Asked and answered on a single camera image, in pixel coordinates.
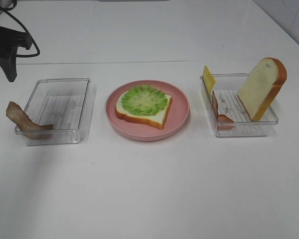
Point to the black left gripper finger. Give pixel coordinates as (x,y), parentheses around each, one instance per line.
(8,63)

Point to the pink round plate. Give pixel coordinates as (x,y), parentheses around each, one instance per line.
(176,117)

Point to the clear plastic tray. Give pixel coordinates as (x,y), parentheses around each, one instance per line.
(225,89)
(67,104)

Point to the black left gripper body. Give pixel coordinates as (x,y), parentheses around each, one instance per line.
(14,38)

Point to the bread slice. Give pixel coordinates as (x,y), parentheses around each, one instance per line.
(262,86)
(156,121)

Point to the brown bacon strip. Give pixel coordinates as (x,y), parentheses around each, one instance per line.
(15,113)

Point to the yellow cheese slice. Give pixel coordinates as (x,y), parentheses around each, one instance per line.
(208,80)

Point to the right clear plastic tray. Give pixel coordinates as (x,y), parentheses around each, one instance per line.
(225,89)

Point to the green lettuce leaf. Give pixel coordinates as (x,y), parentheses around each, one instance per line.
(144,100)

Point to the left clear plastic tray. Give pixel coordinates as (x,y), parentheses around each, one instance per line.
(67,104)

